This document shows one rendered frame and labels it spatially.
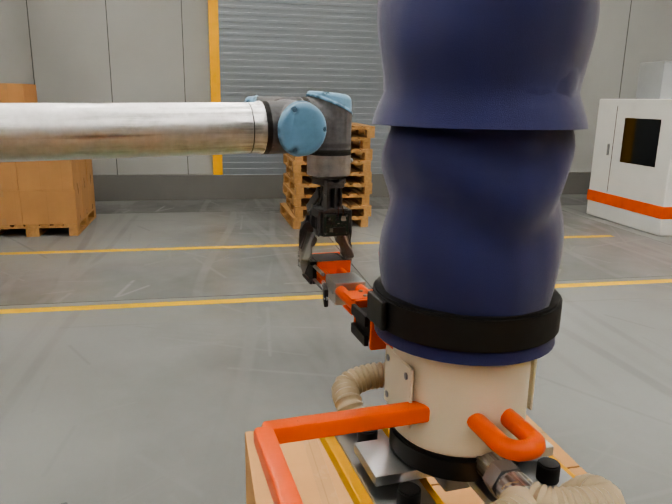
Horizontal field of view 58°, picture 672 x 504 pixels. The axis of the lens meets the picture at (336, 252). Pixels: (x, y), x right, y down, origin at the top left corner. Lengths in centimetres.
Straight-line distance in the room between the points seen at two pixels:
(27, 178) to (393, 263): 732
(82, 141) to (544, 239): 67
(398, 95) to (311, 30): 964
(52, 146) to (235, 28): 924
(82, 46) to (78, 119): 946
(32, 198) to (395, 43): 738
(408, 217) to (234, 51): 954
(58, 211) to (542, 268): 739
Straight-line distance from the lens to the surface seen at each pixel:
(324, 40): 1034
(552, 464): 85
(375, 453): 82
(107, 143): 100
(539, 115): 64
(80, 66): 1044
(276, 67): 1018
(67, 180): 779
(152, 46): 1031
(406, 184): 68
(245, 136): 103
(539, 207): 66
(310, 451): 203
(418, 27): 64
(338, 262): 130
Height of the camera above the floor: 163
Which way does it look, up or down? 14 degrees down
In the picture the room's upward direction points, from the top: 1 degrees clockwise
